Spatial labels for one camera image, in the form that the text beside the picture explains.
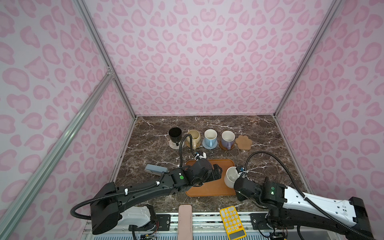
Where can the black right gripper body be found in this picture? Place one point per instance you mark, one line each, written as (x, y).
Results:
(241, 197)

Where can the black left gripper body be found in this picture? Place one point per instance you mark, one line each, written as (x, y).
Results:
(210, 176)

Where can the light blue woven coaster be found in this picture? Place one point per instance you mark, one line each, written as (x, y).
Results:
(210, 144)

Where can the white multicolour zigzag woven coaster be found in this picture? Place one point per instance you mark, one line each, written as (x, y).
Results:
(175, 145)

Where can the white speckled pink mug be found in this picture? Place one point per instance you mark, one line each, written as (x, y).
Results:
(231, 176)

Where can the beige cream mug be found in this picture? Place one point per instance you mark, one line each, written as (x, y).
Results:
(196, 138)

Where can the round brown wooden coaster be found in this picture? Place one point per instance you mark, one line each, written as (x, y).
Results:
(225, 148)

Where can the light blue mug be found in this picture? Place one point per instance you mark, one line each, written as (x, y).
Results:
(210, 134)

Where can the black mug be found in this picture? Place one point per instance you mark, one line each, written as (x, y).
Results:
(175, 135)

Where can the purple mug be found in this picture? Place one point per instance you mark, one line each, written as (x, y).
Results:
(228, 138)

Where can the cork paw shaped coaster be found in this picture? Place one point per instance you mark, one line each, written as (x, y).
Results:
(243, 143)

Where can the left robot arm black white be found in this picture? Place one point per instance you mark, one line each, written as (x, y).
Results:
(112, 201)

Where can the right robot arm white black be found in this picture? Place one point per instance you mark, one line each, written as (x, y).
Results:
(289, 208)

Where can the orange brown serving tray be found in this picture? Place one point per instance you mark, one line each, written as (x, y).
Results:
(217, 187)

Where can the pink rectangular case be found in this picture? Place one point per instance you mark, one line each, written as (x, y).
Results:
(185, 222)

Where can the yellow calculator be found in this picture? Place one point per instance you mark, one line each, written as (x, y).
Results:
(232, 223)

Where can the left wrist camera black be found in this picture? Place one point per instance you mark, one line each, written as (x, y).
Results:
(200, 155)

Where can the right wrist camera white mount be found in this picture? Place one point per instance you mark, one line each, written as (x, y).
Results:
(242, 173)

